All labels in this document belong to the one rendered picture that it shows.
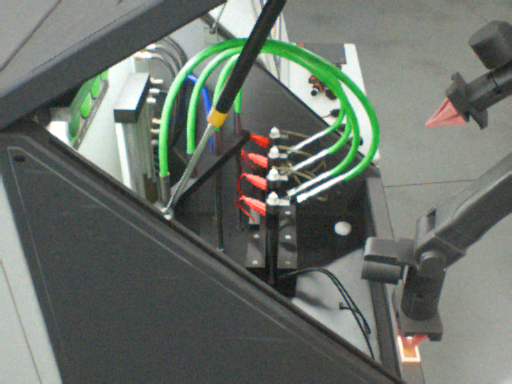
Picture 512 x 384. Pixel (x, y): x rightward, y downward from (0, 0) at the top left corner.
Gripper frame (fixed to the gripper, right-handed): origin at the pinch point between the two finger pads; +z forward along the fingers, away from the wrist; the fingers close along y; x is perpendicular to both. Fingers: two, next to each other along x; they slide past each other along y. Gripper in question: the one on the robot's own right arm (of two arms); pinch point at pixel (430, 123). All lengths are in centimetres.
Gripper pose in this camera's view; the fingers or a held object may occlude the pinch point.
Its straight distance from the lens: 124.4
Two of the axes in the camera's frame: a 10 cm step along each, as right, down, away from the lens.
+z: -7.0, 4.3, 5.8
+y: -6.5, -7.1, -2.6
